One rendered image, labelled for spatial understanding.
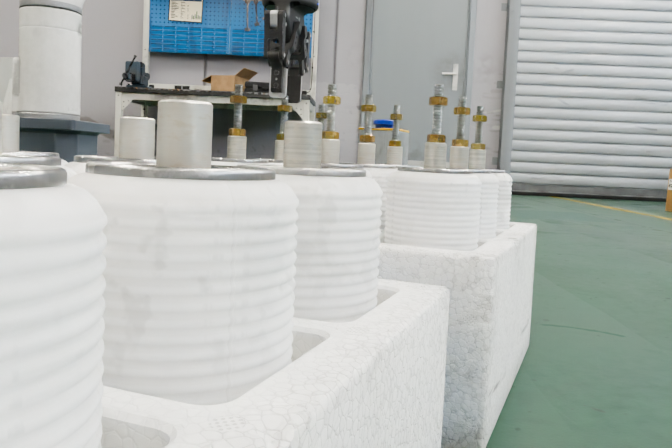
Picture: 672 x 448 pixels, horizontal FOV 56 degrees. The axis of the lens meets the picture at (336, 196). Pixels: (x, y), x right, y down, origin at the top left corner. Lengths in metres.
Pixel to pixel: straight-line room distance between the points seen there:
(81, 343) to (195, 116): 0.12
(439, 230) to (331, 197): 0.30
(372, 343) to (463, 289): 0.30
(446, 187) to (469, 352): 0.15
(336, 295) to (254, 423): 0.15
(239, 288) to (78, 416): 0.08
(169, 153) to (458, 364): 0.40
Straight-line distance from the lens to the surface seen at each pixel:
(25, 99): 1.11
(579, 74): 6.26
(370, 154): 0.80
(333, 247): 0.33
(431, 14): 6.12
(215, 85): 5.64
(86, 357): 0.17
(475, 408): 0.61
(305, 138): 0.36
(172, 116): 0.26
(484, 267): 0.58
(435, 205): 0.62
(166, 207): 0.22
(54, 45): 1.10
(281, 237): 0.25
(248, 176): 0.24
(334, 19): 6.08
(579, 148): 6.21
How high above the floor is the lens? 0.26
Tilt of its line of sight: 3 degrees down
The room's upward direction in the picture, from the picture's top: 3 degrees clockwise
